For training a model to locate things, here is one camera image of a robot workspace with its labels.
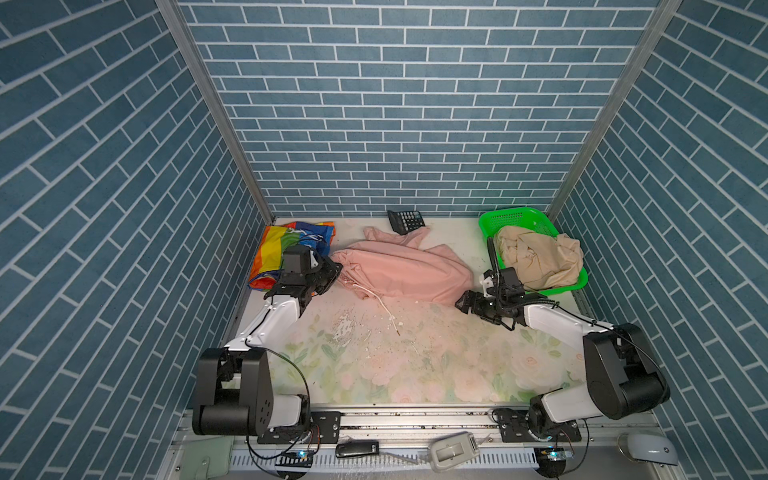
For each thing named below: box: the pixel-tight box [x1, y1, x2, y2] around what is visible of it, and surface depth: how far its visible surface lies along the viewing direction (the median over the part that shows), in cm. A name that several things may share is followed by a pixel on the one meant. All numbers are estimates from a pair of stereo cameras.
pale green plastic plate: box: [180, 436, 235, 480], surface depth 70 cm
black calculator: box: [387, 210, 426, 235], surface depth 122 cm
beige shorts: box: [494, 226, 585, 289], surface depth 104 cm
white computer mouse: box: [619, 433, 678, 466], surface depth 67 cm
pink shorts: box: [331, 226, 473, 306], surface depth 98 cm
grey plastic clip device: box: [427, 431, 480, 473], surface depth 70 cm
